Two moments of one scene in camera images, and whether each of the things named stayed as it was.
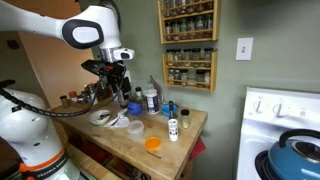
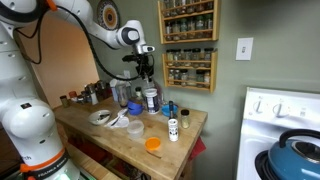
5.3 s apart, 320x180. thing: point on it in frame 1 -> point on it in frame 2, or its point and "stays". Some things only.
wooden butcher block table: (127, 139) stays
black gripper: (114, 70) -> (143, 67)
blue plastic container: (134, 108) stays
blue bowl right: (165, 110) stays
